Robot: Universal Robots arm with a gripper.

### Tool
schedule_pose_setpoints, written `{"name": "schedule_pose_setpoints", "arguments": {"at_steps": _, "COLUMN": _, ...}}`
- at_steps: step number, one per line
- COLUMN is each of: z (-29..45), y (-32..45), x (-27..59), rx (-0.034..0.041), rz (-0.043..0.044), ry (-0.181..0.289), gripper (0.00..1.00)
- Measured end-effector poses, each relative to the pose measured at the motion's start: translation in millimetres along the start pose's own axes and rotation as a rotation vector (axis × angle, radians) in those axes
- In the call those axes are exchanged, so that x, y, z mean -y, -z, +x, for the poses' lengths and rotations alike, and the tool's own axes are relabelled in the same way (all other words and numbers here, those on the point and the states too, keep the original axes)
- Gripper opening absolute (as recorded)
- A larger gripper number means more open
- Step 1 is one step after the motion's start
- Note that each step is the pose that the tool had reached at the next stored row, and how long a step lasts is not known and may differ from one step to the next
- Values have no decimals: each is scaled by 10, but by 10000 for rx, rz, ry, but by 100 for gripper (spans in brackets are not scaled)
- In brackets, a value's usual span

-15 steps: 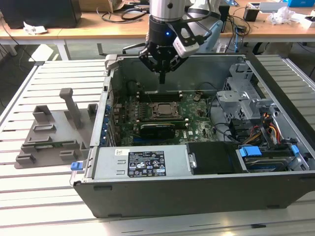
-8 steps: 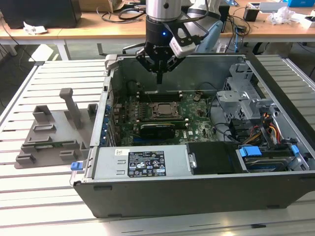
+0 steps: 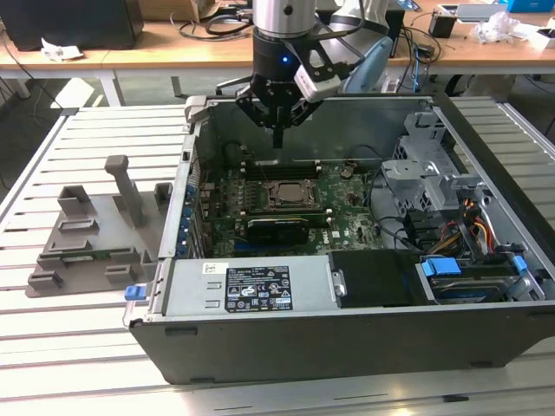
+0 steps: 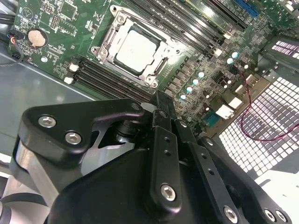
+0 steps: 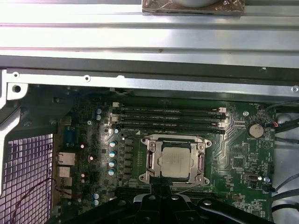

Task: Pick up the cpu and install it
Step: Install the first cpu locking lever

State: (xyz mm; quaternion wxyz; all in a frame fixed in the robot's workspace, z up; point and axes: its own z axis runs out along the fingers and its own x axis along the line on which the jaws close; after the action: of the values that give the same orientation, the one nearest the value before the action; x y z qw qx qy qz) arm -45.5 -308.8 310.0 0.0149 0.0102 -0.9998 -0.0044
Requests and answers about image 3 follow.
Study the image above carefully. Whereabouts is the crumpled white paper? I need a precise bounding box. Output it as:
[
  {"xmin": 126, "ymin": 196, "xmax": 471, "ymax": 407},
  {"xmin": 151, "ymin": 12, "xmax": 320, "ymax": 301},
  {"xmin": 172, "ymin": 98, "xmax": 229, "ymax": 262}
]
[{"xmin": 40, "ymin": 36, "xmax": 84, "ymax": 62}]

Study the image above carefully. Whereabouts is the coloured power wire bundle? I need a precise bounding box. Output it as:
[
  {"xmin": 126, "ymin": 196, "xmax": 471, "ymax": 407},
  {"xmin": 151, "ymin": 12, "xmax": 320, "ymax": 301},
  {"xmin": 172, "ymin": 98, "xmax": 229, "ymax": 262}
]
[{"xmin": 433, "ymin": 197, "xmax": 495, "ymax": 257}]

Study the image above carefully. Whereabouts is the blue disk carrier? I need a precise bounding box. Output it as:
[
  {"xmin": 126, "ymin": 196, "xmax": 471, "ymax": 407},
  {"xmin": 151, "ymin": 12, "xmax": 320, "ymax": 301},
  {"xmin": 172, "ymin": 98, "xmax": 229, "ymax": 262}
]
[{"xmin": 420, "ymin": 257, "xmax": 460, "ymax": 278}]

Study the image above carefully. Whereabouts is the hard disk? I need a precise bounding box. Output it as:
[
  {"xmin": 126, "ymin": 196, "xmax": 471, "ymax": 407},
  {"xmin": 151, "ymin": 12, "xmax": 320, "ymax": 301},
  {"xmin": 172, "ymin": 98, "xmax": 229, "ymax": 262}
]
[{"xmin": 428, "ymin": 275, "xmax": 506, "ymax": 304}]

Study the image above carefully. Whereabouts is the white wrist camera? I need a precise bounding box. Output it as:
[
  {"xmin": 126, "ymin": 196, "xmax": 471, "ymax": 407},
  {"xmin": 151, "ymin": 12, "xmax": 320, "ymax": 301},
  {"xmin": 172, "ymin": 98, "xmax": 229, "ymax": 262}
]
[{"xmin": 293, "ymin": 63, "xmax": 342, "ymax": 104}]

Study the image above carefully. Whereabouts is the white box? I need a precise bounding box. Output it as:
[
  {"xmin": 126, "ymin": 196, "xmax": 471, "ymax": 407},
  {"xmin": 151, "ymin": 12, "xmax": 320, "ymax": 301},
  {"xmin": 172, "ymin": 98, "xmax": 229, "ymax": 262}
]
[{"xmin": 510, "ymin": 23, "xmax": 555, "ymax": 53}]

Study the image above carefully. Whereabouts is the black and grey PC case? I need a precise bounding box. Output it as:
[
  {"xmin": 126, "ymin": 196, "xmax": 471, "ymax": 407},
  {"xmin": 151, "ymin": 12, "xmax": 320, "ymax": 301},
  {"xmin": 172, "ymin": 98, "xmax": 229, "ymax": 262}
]
[{"xmin": 121, "ymin": 91, "xmax": 555, "ymax": 387}]

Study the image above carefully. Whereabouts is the silver CPU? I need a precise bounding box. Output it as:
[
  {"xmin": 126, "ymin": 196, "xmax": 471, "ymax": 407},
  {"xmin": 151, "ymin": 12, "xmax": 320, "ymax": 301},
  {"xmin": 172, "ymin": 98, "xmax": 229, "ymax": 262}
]
[{"xmin": 277, "ymin": 181, "xmax": 310, "ymax": 204}]

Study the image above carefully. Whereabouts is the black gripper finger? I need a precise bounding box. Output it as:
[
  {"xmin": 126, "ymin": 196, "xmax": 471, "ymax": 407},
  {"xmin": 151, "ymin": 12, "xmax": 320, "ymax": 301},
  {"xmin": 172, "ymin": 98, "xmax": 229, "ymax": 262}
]
[
  {"xmin": 278, "ymin": 100, "xmax": 324, "ymax": 148},
  {"xmin": 236, "ymin": 88, "xmax": 279, "ymax": 148}
]

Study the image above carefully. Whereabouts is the CPU socket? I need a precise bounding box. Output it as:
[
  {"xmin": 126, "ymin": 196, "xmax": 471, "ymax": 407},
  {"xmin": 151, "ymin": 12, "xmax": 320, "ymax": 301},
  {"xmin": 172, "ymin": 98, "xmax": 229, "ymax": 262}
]
[{"xmin": 266, "ymin": 177, "xmax": 325, "ymax": 213}]

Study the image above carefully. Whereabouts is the small black cube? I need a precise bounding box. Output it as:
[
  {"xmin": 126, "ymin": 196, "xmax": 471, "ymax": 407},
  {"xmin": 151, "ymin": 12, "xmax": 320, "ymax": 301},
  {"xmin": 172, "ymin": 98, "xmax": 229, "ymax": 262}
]
[{"xmin": 428, "ymin": 11, "xmax": 459, "ymax": 39}]

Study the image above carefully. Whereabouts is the clear plastic bag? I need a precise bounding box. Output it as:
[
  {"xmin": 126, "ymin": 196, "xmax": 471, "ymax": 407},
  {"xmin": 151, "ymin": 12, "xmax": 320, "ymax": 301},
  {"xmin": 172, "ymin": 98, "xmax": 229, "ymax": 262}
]
[{"xmin": 470, "ymin": 10, "xmax": 522, "ymax": 46}]

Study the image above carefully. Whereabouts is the black graphics card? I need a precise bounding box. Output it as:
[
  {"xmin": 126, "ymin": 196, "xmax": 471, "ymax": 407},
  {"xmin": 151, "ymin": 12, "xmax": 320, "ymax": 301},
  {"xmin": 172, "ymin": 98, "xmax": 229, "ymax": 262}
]
[{"xmin": 245, "ymin": 216, "xmax": 311, "ymax": 247}]

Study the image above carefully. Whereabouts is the black desktop computer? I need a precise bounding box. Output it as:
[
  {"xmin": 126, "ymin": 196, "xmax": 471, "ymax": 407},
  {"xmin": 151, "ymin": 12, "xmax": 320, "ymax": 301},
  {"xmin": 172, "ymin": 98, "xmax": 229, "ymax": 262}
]
[{"xmin": 6, "ymin": 0, "xmax": 145, "ymax": 50}]

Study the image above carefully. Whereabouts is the metal drive cage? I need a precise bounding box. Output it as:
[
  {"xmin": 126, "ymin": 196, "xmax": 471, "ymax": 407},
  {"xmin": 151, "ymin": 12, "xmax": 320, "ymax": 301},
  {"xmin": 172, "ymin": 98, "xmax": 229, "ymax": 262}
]
[{"xmin": 380, "ymin": 110, "xmax": 486, "ymax": 213}]

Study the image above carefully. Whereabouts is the grey parts rack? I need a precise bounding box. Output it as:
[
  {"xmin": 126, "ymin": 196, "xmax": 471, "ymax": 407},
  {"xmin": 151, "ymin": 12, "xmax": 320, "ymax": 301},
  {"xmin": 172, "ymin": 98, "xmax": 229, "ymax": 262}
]
[{"xmin": 25, "ymin": 154, "xmax": 174, "ymax": 300}]

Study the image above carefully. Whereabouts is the grey tray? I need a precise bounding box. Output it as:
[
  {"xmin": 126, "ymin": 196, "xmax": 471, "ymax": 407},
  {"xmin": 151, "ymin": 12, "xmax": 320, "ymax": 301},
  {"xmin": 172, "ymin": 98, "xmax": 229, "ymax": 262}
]
[{"xmin": 455, "ymin": 3, "xmax": 509, "ymax": 23}]

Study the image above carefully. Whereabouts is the black speaker box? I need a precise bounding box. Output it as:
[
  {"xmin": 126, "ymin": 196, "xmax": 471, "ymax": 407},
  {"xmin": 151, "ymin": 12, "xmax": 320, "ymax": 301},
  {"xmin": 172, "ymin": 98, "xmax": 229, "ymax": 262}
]
[{"xmin": 387, "ymin": 8, "xmax": 407, "ymax": 60}]

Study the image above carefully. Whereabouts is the grey case handle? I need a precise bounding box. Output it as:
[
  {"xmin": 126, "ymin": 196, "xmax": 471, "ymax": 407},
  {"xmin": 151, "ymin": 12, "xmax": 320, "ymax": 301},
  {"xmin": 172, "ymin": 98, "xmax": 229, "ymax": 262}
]
[{"xmin": 184, "ymin": 95, "xmax": 209, "ymax": 135}]

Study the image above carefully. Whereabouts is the grey power supply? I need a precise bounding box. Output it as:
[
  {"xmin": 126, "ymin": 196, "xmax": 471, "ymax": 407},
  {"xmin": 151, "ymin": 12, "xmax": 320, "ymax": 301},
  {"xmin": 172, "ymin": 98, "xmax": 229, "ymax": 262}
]
[{"xmin": 162, "ymin": 255, "xmax": 342, "ymax": 317}]

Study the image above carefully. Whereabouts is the green motherboard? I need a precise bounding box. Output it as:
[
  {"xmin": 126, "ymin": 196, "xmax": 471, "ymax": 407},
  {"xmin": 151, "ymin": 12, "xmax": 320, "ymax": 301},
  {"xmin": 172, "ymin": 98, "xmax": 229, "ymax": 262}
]
[{"xmin": 194, "ymin": 162, "xmax": 387, "ymax": 261}]

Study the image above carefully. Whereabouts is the long wooden desk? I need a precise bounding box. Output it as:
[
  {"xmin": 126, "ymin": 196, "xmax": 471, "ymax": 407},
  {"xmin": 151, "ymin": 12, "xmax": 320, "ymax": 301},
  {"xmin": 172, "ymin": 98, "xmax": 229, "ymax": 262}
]
[{"xmin": 0, "ymin": 16, "xmax": 555, "ymax": 83}]

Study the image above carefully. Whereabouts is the cardboard box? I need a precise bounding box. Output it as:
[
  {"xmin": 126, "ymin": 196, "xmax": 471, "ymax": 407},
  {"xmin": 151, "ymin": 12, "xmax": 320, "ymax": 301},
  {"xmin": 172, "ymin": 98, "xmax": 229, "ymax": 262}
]
[{"xmin": 141, "ymin": 0, "xmax": 210, "ymax": 23}]

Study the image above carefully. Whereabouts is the green RAM stick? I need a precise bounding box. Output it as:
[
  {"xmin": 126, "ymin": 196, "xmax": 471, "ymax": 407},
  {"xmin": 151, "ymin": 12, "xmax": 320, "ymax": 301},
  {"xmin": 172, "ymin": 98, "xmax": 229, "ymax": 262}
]
[{"xmin": 60, "ymin": 247, "xmax": 112, "ymax": 263}]

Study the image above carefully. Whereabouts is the metal socket cover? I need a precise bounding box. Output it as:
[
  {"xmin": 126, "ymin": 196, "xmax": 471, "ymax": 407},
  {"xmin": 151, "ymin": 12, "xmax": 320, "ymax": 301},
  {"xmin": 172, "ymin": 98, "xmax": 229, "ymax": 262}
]
[{"xmin": 269, "ymin": 179, "xmax": 324, "ymax": 211}]

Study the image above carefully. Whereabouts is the blue box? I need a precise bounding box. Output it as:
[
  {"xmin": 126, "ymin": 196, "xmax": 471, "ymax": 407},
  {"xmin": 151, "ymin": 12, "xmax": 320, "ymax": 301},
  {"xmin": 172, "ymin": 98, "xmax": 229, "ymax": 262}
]
[{"xmin": 506, "ymin": 0, "xmax": 555, "ymax": 13}]

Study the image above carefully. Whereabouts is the black plastic shroud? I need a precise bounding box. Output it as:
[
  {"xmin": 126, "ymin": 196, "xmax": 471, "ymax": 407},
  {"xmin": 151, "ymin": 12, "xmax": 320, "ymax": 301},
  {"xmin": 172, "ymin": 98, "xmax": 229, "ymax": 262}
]
[{"xmin": 327, "ymin": 249, "xmax": 428, "ymax": 309}]

